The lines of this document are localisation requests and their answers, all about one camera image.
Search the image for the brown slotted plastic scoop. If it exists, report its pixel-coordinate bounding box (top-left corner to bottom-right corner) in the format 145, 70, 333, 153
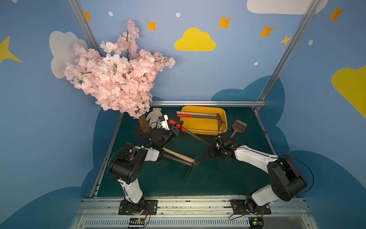
229, 119, 247, 139

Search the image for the pink cherry blossom tree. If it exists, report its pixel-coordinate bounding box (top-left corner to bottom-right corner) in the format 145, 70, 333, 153
63, 20, 175, 133

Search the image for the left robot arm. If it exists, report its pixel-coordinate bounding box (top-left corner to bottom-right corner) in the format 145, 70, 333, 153
109, 121, 183, 215

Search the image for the yellow plastic storage box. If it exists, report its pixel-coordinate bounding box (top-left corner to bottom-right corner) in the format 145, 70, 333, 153
180, 106, 228, 135

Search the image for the aluminium frame post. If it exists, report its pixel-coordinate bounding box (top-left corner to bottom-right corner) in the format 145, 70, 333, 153
68, 0, 100, 52
258, 0, 321, 103

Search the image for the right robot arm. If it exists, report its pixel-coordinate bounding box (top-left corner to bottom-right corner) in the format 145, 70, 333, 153
208, 138, 307, 212

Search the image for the left small circuit board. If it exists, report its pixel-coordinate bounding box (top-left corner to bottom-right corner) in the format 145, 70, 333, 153
128, 218, 147, 229

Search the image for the white work glove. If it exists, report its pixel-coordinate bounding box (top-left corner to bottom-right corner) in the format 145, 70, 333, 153
146, 108, 162, 128

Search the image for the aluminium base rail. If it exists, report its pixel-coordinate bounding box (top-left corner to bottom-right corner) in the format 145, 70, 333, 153
71, 196, 318, 229

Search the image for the right aluminium frame post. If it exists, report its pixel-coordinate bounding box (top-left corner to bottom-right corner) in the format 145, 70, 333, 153
258, 0, 321, 103

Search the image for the left aluminium frame post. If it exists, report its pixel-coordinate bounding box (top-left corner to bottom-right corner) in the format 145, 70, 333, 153
68, 0, 100, 52

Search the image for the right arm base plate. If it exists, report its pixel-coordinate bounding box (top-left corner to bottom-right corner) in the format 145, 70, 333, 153
230, 199, 272, 215

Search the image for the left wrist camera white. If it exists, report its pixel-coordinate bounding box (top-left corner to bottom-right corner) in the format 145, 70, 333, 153
157, 114, 170, 130

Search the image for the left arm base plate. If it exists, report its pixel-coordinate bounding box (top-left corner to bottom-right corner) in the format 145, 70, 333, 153
118, 199, 158, 215

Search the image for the right small circuit board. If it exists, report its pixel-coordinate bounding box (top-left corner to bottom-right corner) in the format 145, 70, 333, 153
249, 218, 264, 229

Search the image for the wooden handle hoe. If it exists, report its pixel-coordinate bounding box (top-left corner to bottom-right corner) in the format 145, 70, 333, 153
176, 111, 224, 129
163, 148, 199, 166

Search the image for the horizontal aluminium frame bar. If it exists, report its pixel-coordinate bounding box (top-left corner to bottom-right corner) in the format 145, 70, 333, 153
151, 101, 266, 107

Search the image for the red grip rake front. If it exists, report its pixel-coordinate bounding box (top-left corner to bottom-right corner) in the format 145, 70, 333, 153
163, 154, 196, 181

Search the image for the small circuit board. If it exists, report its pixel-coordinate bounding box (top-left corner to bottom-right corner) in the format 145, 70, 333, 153
249, 218, 264, 229
128, 218, 147, 229

